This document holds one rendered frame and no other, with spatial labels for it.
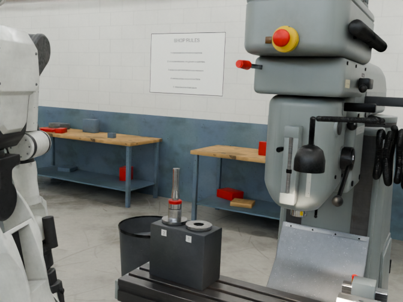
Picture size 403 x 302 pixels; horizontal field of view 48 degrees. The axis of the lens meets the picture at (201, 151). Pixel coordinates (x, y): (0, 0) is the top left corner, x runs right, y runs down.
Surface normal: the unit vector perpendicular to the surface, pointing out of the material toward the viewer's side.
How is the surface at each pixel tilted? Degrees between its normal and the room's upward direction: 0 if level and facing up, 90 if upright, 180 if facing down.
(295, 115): 90
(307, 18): 90
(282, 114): 90
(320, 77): 90
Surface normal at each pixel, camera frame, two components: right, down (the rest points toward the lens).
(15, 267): -0.11, 0.54
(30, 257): -0.14, 0.14
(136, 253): -0.38, 0.18
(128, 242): -0.58, 0.15
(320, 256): -0.41, -0.36
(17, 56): 0.99, 0.06
